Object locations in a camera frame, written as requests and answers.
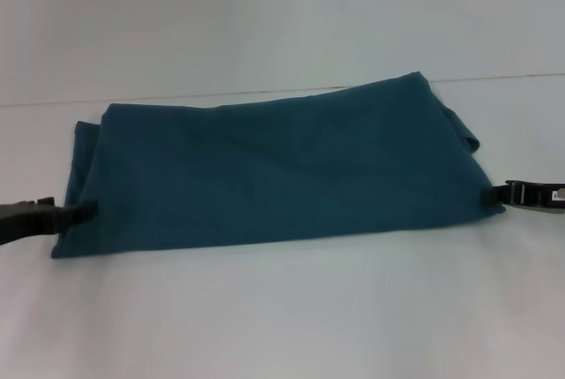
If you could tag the teal t-shirt with FREE print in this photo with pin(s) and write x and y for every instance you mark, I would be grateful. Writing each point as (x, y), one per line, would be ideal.
(265, 167)

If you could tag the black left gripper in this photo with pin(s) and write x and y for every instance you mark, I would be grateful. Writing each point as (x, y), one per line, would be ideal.
(24, 220)

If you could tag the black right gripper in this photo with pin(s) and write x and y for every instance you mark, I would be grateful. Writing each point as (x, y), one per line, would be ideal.
(538, 197)

